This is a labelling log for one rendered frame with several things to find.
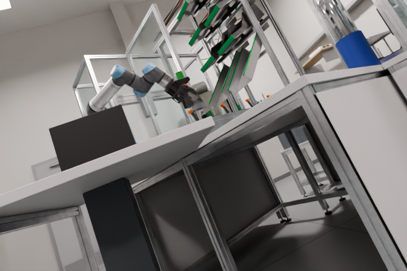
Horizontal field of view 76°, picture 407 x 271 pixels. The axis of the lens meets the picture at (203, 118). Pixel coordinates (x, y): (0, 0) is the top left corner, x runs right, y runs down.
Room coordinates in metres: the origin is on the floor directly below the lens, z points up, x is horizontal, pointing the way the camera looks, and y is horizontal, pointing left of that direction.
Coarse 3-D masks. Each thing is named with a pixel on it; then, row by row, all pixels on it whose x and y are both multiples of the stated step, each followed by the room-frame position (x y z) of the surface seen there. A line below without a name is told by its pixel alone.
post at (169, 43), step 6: (156, 12) 1.68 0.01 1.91; (156, 18) 1.69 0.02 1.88; (162, 24) 1.68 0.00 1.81; (162, 30) 1.69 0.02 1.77; (168, 36) 1.69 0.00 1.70; (168, 42) 1.68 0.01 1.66; (174, 48) 1.69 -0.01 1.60; (174, 54) 1.68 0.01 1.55; (174, 60) 1.69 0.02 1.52; (180, 66) 1.68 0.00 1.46; (198, 114) 1.69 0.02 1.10
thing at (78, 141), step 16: (112, 112) 0.98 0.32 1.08; (48, 128) 0.92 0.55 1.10; (64, 128) 0.94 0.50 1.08; (80, 128) 0.95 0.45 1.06; (96, 128) 0.96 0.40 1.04; (112, 128) 0.98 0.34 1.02; (128, 128) 0.99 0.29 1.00; (64, 144) 0.93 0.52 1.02; (80, 144) 0.94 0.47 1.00; (96, 144) 0.96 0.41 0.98; (112, 144) 0.97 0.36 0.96; (128, 144) 0.98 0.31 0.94; (64, 160) 0.93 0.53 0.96; (80, 160) 0.94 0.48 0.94
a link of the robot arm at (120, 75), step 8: (112, 72) 1.23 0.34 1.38; (120, 72) 1.23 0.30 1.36; (128, 72) 1.26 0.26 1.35; (112, 80) 1.27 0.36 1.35; (120, 80) 1.26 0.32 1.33; (128, 80) 1.27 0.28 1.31; (104, 88) 1.33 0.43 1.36; (112, 88) 1.31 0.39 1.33; (120, 88) 1.33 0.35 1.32; (96, 96) 1.39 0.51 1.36; (104, 96) 1.36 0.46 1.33; (112, 96) 1.37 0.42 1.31; (88, 104) 1.43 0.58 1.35; (96, 104) 1.41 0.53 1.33; (104, 104) 1.42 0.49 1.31; (88, 112) 1.45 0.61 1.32; (96, 112) 1.45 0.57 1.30
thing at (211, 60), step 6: (234, 24) 1.27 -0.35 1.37; (222, 36) 1.21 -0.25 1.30; (222, 42) 1.20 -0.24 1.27; (216, 48) 1.33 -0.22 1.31; (210, 54) 1.31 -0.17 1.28; (216, 54) 1.16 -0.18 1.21; (210, 60) 1.17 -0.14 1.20; (216, 60) 1.28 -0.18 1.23; (204, 66) 1.22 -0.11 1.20; (210, 66) 1.26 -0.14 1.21
